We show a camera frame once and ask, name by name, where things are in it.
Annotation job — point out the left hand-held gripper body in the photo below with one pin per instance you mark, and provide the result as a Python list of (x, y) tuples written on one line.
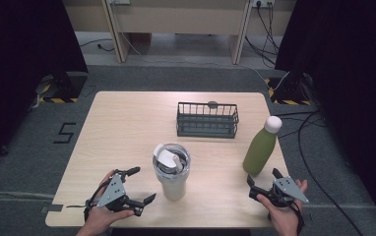
[(112, 191)]

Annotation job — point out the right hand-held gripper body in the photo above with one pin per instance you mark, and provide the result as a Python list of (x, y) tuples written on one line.
[(287, 189)]

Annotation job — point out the white tumbler with lid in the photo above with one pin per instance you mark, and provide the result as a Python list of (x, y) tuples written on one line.
[(172, 170)]

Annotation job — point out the person's left hand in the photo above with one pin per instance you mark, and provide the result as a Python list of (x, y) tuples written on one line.
[(102, 217)]

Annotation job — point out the person's right hand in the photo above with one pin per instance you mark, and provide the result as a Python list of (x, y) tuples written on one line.
[(284, 218)]

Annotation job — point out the green bottle with white cap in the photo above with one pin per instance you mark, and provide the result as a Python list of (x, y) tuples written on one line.
[(261, 150)]

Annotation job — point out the black stand base hazard tape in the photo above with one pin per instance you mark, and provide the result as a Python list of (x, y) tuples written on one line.
[(63, 87), (289, 91)]

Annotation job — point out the grey round table grommet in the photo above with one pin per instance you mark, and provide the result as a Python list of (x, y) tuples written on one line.
[(212, 104)]

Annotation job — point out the black curtain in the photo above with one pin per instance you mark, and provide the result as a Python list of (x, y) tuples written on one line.
[(350, 82), (22, 65)]

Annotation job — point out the beige office desk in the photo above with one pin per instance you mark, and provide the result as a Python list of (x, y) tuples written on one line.
[(179, 19)]

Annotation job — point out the white wall power outlet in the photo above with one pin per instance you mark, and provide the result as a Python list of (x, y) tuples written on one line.
[(263, 3)]

